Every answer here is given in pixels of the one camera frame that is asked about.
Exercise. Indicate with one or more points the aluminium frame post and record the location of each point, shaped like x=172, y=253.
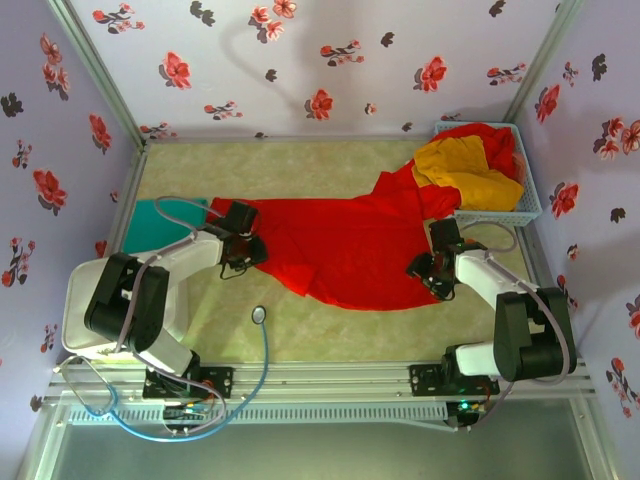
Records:
x=97, y=65
x=542, y=65

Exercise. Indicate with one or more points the aluminium table back rail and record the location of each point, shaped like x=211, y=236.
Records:
x=300, y=138

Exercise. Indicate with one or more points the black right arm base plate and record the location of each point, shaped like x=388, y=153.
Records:
x=425, y=380

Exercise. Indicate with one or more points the green circuit board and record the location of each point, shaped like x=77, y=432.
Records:
x=185, y=411

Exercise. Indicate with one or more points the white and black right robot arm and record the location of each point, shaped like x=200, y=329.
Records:
x=480, y=270

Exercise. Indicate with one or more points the yellow t-shirt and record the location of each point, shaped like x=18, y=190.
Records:
x=460, y=165

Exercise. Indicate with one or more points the light blue plastic basket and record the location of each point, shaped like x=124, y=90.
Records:
x=530, y=200

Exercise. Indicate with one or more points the aluminium mounting rail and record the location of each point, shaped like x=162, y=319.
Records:
x=325, y=382

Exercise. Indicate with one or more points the folded teal t-shirt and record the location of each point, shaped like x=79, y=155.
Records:
x=150, y=225

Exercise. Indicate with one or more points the red t-shirt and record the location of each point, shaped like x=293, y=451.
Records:
x=350, y=250
x=500, y=142

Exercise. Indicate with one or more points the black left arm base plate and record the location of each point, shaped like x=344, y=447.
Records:
x=220, y=382

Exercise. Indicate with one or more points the black controller box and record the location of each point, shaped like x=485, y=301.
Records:
x=465, y=407

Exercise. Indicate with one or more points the blue tube stethoscope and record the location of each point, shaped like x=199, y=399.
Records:
x=258, y=314

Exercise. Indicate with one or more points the white zip pouch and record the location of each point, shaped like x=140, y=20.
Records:
x=75, y=300

